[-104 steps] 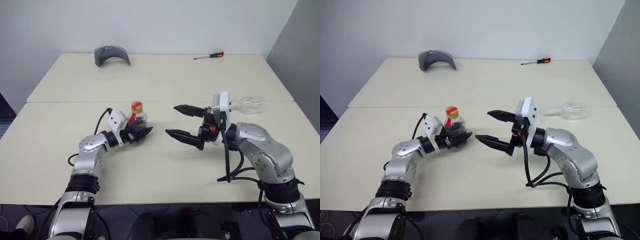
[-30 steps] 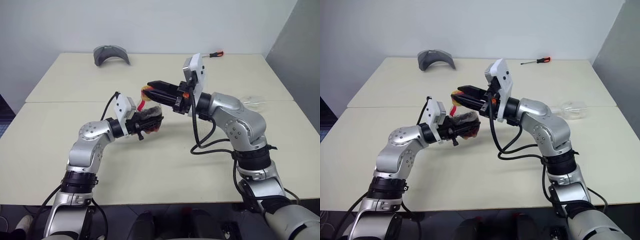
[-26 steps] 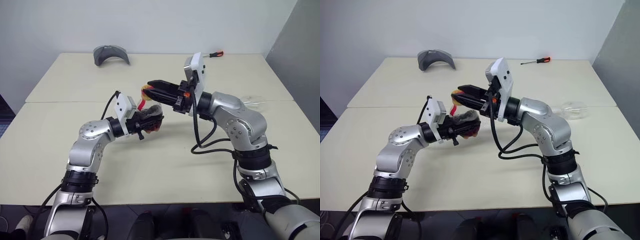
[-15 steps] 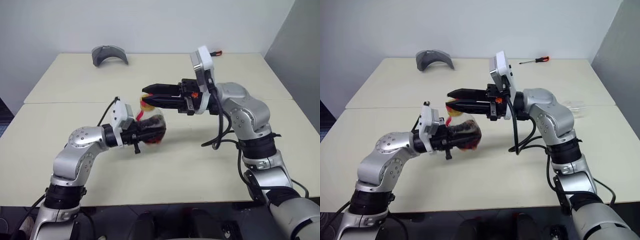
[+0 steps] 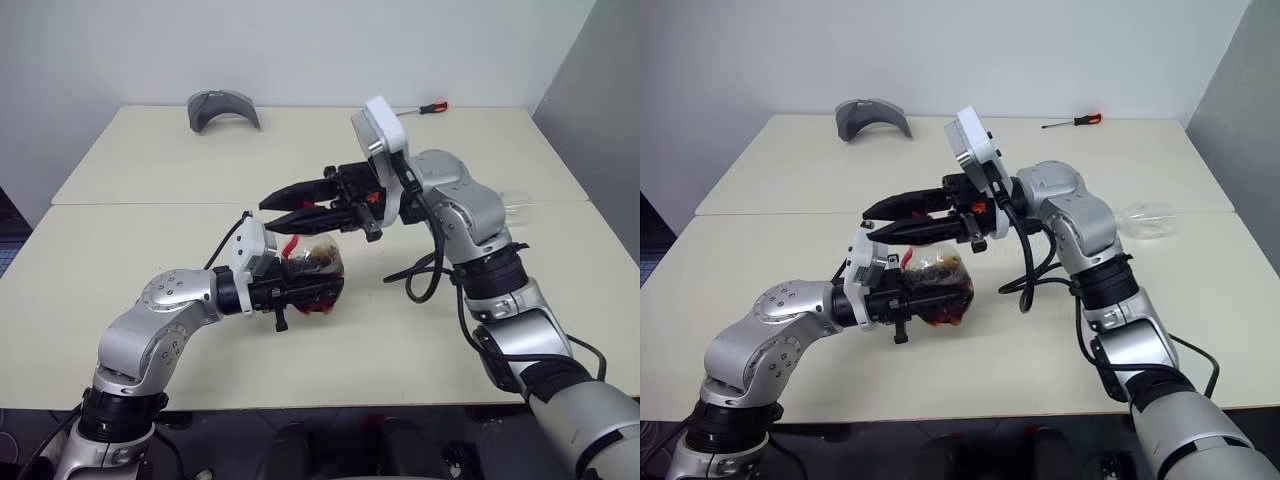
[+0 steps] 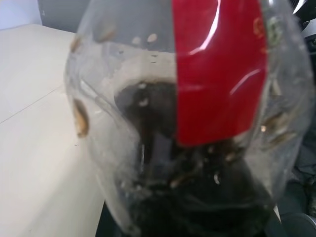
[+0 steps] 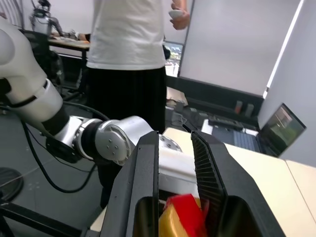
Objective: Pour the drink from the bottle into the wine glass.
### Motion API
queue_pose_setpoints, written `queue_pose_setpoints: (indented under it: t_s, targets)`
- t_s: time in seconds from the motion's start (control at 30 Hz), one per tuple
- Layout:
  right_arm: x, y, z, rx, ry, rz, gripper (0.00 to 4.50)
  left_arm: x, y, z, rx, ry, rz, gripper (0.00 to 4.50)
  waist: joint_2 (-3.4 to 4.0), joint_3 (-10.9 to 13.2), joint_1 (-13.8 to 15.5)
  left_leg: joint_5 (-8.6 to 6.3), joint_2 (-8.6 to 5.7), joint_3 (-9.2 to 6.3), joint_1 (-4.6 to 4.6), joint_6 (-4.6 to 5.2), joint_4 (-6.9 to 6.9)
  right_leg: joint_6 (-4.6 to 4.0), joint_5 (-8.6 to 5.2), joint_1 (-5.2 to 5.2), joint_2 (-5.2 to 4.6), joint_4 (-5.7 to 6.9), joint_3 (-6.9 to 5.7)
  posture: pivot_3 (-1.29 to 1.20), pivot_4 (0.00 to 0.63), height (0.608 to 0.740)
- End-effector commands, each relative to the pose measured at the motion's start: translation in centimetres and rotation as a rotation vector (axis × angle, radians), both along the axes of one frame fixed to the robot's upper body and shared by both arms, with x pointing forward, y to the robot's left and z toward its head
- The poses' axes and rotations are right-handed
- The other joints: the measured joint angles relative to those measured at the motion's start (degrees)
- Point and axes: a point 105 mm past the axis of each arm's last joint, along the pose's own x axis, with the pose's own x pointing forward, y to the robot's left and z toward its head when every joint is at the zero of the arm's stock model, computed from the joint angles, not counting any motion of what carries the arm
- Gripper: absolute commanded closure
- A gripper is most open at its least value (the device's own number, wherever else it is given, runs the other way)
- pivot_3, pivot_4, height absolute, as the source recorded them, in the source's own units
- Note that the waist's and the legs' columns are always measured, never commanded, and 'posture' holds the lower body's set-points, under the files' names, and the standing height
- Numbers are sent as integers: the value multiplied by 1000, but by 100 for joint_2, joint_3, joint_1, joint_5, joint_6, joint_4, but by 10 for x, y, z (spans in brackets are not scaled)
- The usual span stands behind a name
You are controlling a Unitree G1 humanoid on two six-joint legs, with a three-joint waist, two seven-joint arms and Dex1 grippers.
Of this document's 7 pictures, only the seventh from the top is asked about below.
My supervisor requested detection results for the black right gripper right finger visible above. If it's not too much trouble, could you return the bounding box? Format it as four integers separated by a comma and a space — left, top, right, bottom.
191, 130, 287, 237

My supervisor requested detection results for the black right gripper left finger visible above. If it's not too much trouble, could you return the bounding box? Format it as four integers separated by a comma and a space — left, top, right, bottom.
100, 130, 160, 237

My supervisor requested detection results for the yellow bottle cap red tape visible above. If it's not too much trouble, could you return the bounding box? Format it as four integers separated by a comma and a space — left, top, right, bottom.
158, 194, 207, 237

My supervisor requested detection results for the small white handheld device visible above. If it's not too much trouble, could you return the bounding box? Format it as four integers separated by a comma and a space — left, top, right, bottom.
168, 9, 185, 20

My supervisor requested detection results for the person's bare hand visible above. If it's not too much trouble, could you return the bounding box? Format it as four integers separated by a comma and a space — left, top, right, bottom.
170, 0, 191, 31

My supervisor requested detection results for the black keyboard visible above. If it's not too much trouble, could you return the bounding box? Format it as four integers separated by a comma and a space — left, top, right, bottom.
208, 117, 244, 131

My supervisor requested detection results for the open dark laptop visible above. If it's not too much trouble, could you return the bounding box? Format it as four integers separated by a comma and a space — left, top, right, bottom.
231, 103, 308, 158

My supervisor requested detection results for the brown cardboard piece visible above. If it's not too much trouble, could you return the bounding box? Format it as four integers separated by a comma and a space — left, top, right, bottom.
166, 86, 189, 107

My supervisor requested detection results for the black round stand base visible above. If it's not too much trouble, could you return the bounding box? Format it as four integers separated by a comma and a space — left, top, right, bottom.
0, 167, 24, 202

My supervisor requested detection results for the light grey divider panel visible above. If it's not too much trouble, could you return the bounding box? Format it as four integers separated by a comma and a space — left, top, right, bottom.
257, 0, 316, 159

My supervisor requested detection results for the lit monitor screen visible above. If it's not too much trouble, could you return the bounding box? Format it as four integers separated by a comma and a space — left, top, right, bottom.
163, 40, 185, 78

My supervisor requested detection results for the white board panel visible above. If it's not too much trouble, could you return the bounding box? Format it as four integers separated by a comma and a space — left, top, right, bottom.
178, 0, 305, 98

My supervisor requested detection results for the person in white shirt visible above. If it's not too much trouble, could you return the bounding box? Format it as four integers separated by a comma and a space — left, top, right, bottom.
85, 0, 173, 209

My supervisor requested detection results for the background wooden desk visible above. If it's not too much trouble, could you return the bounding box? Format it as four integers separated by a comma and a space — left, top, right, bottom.
47, 36, 91, 95

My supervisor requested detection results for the black office chair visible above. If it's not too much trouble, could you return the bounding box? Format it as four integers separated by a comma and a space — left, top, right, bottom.
19, 29, 65, 95

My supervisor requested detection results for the background humanoid robot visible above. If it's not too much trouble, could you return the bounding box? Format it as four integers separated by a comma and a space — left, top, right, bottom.
29, 0, 64, 38

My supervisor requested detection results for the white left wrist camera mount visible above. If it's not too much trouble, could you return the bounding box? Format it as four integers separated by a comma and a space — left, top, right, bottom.
158, 149, 199, 192

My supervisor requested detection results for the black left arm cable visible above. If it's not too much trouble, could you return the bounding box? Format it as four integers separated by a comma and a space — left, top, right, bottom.
23, 102, 110, 194

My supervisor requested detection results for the black metal frame bar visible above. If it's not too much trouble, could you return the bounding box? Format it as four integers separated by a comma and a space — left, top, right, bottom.
0, 201, 83, 237

